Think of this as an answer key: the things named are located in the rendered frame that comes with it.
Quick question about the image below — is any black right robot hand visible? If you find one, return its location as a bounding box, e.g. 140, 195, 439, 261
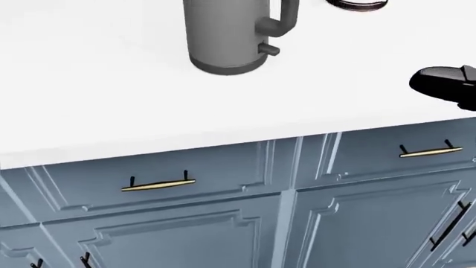
408, 65, 476, 112

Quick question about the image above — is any grey electric kettle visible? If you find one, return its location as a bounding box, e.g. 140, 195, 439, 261
182, 0, 300, 77

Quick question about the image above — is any blue panelled drawer front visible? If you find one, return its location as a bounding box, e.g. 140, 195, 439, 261
293, 116, 476, 190
2, 138, 298, 223

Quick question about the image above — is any blue panelled cabinet door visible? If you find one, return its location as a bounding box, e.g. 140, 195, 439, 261
423, 192, 476, 268
40, 192, 298, 268
293, 176, 473, 268
0, 222, 81, 268

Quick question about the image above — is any brass bar drawer handle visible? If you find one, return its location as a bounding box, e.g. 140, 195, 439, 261
399, 138, 464, 159
120, 170, 196, 193

